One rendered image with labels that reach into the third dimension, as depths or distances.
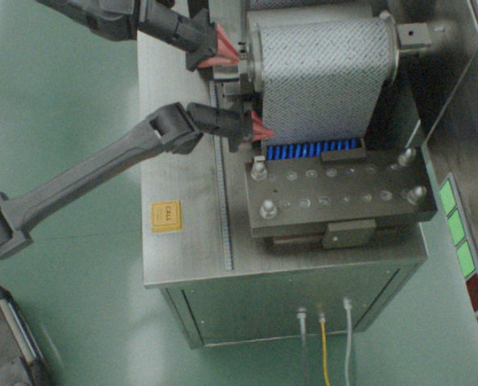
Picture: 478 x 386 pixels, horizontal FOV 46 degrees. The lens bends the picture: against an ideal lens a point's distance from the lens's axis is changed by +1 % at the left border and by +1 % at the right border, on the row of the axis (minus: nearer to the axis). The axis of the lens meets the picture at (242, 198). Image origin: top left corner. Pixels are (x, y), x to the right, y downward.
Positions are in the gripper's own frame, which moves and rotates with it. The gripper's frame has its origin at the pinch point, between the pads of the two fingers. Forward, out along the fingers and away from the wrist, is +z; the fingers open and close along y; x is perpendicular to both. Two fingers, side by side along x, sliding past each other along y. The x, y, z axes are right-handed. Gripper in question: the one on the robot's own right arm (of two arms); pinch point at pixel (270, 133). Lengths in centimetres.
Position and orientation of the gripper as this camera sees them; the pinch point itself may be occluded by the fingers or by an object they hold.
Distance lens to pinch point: 123.2
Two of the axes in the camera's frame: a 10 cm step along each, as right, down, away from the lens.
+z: 8.7, 1.3, 4.7
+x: 4.8, -4.2, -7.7
